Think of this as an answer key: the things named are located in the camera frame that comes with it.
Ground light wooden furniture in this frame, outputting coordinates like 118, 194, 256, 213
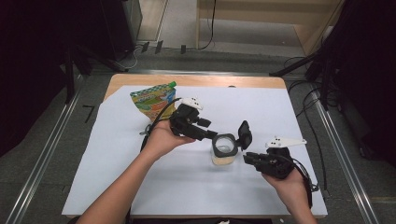
195, 0, 345, 56

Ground person's left hand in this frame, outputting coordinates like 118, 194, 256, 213
141, 119, 196, 162

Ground yellow green spout pouch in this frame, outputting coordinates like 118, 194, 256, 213
129, 81, 177, 122

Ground clear jar with black lid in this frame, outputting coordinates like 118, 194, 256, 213
210, 120, 254, 166

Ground black stand frame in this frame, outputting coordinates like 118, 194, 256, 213
60, 43, 129, 105

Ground person's right hand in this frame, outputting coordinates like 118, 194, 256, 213
262, 167, 309, 213

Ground black hanging cable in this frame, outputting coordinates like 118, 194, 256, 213
199, 0, 218, 51

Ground white paper sheet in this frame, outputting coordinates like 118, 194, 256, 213
61, 85, 329, 217

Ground hand-held gripper cable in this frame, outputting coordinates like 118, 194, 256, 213
292, 157, 320, 209
139, 97, 183, 153

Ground metal floor rail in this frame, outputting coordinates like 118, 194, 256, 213
311, 92, 381, 224
4, 90, 82, 224

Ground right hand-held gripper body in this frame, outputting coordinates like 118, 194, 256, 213
256, 135, 307, 180

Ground left hand-held gripper cable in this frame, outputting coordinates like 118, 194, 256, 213
139, 97, 183, 153

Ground black stand leg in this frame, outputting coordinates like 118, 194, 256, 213
269, 52, 321, 78

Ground black floor cables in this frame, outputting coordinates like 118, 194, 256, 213
288, 55, 334, 191

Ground black cabinet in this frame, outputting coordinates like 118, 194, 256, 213
99, 0, 144, 62

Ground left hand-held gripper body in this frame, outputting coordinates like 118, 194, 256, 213
169, 96, 208, 141

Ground right hand-held gripper cable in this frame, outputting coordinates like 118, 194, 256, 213
292, 157, 320, 209

